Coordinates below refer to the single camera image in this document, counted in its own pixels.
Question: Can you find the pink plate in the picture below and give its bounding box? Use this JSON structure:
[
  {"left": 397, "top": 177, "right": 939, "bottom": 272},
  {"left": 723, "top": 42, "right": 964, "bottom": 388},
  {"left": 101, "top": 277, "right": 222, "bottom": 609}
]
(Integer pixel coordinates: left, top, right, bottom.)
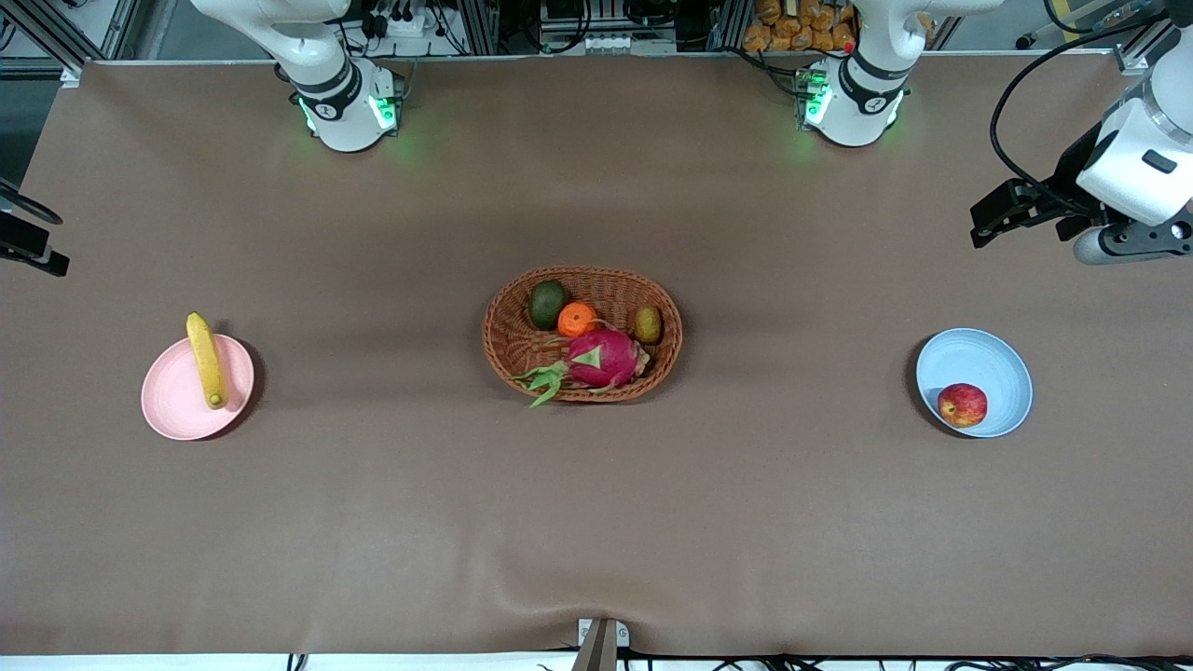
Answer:
[{"left": 141, "top": 334, "right": 255, "bottom": 441}]

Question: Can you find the brown table cover cloth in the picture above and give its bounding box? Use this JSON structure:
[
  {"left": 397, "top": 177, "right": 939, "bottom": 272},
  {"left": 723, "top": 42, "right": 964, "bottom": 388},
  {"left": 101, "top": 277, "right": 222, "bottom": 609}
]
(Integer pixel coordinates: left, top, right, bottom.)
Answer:
[{"left": 0, "top": 51, "right": 1193, "bottom": 658}]

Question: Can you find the white power strip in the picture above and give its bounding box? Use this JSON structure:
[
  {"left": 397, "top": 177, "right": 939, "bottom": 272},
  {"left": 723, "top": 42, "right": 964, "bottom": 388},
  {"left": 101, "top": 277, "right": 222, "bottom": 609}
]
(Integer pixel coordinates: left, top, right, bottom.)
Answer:
[{"left": 368, "top": 7, "right": 450, "bottom": 40}]

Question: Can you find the dark green avocado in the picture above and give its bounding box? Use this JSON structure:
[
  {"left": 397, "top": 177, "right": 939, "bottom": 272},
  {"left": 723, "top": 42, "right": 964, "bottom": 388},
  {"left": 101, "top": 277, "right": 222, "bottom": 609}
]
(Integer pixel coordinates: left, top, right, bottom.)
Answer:
[{"left": 528, "top": 280, "right": 569, "bottom": 331}]

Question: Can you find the pink dragon fruit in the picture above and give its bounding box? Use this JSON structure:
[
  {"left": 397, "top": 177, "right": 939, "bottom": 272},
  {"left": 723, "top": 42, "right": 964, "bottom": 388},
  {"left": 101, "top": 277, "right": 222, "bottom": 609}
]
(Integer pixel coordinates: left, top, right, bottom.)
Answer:
[{"left": 515, "top": 324, "right": 651, "bottom": 409}]

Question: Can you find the blue bowl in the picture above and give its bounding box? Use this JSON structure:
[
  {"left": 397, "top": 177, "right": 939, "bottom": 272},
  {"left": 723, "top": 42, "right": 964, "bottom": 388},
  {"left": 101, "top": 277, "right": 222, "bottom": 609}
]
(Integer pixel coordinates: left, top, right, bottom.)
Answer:
[{"left": 915, "top": 328, "right": 1034, "bottom": 439}]

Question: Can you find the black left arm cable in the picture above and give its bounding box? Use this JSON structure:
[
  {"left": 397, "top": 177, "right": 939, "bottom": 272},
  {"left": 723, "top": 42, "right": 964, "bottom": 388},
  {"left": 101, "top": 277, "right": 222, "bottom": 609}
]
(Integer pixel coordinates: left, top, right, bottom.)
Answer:
[{"left": 988, "top": 14, "right": 1177, "bottom": 199}]

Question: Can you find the pile of orange toy breads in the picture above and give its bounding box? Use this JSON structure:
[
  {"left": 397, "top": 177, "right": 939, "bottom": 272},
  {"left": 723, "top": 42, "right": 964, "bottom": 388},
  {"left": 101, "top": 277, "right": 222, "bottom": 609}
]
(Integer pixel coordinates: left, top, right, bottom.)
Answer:
[{"left": 743, "top": 0, "right": 858, "bottom": 54}]

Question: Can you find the red yellow apple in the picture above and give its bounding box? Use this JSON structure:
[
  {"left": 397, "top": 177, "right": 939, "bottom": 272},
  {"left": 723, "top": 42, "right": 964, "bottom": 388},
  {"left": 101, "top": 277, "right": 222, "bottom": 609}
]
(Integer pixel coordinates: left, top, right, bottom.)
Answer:
[{"left": 938, "top": 383, "right": 989, "bottom": 430}]

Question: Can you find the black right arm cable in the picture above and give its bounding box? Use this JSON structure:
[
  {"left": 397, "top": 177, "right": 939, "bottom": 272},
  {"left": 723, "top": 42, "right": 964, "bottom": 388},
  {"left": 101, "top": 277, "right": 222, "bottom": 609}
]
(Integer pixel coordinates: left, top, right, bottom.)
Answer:
[{"left": 0, "top": 180, "right": 64, "bottom": 226}]

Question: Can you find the yellow banana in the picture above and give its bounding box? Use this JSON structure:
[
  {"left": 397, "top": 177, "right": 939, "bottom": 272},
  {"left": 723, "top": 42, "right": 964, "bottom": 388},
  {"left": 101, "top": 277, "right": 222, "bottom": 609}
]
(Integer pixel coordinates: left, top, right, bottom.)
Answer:
[{"left": 185, "top": 311, "right": 228, "bottom": 410}]

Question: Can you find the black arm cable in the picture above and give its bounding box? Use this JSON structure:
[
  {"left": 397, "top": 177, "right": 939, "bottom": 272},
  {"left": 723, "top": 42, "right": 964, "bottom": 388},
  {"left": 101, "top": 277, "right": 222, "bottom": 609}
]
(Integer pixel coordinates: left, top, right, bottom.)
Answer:
[
  {"left": 988, "top": 14, "right": 1177, "bottom": 199},
  {"left": 0, "top": 180, "right": 64, "bottom": 226}
]

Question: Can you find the brown wicker basket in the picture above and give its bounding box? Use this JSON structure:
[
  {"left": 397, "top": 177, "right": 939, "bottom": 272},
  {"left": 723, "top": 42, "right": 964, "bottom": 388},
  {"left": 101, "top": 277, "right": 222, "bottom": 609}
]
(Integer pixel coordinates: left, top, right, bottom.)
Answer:
[{"left": 482, "top": 267, "right": 684, "bottom": 404}]

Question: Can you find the metal table edge bracket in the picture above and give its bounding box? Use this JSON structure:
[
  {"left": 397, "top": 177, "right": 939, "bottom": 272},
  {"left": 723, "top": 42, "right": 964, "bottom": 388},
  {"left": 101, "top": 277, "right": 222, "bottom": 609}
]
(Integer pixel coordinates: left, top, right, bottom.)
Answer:
[{"left": 577, "top": 618, "right": 631, "bottom": 671}]

